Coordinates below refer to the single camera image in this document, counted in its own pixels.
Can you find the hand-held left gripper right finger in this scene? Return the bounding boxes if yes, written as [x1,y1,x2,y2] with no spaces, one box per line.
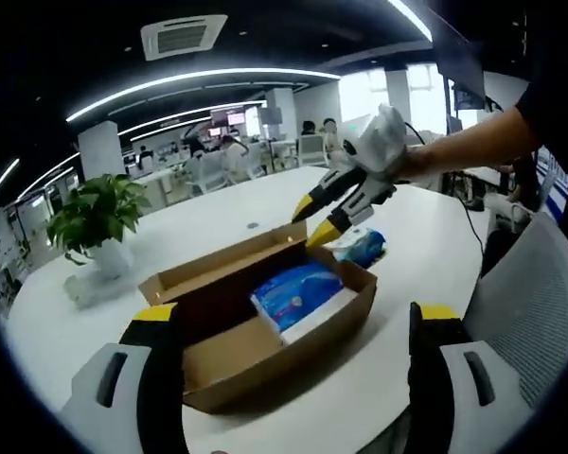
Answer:
[408,300,536,454]

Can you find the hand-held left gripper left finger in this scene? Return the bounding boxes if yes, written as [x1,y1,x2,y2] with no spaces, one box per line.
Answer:
[59,302,189,454]

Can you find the blue white wet wipes pack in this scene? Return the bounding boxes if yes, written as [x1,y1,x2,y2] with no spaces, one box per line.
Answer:
[330,226,390,265]

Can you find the brown cardboard shoe box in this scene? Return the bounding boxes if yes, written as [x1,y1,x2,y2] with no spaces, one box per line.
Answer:
[136,219,379,415]

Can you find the blue soft pack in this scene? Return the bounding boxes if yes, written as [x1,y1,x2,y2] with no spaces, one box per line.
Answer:
[250,262,346,335]

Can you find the row of white office chairs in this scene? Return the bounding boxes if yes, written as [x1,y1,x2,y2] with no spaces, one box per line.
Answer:
[179,134,333,196]

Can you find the clear plastic cup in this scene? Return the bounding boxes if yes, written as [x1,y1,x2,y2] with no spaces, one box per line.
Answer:
[63,272,113,311]

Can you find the black hanging screen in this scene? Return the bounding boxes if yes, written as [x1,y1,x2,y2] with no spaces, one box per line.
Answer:
[432,11,487,103]

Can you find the grey mesh office chair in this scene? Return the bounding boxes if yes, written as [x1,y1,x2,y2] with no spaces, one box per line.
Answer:
[461,210,568,427]

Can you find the curved ceiling light strip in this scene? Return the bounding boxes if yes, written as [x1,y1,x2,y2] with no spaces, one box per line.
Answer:
[65,68,342,124]

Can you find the green potted plant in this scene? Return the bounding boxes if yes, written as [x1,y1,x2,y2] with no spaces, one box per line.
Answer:
[45,173,152,281]

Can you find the person's dark shirt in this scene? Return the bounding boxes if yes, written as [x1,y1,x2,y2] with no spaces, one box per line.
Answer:
[514,70,568,223]

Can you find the ceiling air conditioner vent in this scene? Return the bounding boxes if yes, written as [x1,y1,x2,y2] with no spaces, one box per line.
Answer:
[140,13,229,61]

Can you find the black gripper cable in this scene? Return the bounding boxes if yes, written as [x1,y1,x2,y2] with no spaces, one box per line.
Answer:
[404,120,489,259]

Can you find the red wall display screens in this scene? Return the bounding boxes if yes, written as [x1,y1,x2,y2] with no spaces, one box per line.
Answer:
[209,108,247,138]

